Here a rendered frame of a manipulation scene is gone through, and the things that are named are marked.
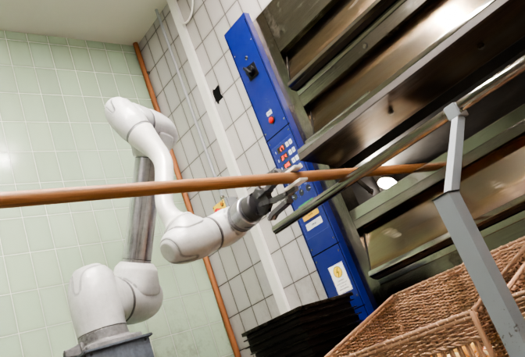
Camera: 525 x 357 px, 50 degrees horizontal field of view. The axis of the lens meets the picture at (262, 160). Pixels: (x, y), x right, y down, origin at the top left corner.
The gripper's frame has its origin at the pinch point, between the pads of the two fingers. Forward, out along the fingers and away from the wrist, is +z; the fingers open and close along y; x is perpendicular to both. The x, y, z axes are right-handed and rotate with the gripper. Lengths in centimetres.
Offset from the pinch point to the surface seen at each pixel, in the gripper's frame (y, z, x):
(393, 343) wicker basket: 47.2, 6.0, -4.5
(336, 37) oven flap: -54, -1, -49
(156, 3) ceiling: -140, -87, -47
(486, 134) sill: 3, 28, -54
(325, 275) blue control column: 18, -50, -50
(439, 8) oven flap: -40, 33, -56
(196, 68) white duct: -96, -79, -50
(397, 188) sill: 3, -7, -53
